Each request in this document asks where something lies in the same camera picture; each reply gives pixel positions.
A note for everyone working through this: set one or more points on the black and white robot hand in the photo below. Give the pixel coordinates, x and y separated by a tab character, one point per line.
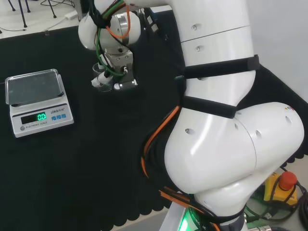
120	62

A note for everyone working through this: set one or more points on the clear glass beaker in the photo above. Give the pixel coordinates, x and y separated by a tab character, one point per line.
105	88

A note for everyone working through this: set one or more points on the white power adapter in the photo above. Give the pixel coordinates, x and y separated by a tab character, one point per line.
70	16

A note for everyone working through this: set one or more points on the small metal cloth clip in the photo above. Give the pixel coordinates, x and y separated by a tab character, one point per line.
47	33

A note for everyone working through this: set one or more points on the white electronic balance steel pan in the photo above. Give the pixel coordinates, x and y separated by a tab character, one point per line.
41	113

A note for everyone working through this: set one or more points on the black tripod legs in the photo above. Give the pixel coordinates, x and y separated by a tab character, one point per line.
24	14

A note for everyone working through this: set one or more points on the black bench cloth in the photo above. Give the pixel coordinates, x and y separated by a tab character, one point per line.
72	168

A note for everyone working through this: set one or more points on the yellow stop button red cap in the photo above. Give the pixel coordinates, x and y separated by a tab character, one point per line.
285	185

